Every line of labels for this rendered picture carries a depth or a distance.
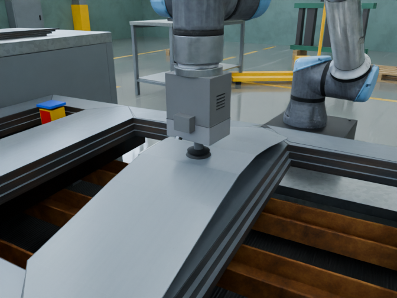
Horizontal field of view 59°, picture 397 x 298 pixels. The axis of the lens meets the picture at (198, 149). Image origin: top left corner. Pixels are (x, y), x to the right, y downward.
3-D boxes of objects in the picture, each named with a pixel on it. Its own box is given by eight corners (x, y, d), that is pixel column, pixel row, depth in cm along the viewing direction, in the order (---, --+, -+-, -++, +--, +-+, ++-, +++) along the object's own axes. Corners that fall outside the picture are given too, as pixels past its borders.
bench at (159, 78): (173, 102, 442) (171, 19, 404) (134, 94, 480) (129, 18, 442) (243, 78, 577) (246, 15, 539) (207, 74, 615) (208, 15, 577)
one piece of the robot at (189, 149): (182, 142, 58) (182, 153, 59) (201, 147, 56) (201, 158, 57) (195, 135, 61) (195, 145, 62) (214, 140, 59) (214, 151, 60)
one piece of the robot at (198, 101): (147, 49, 50) (153, 153, 57) (198, 55, 46) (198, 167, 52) (187, 44, 58) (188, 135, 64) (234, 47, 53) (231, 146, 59)
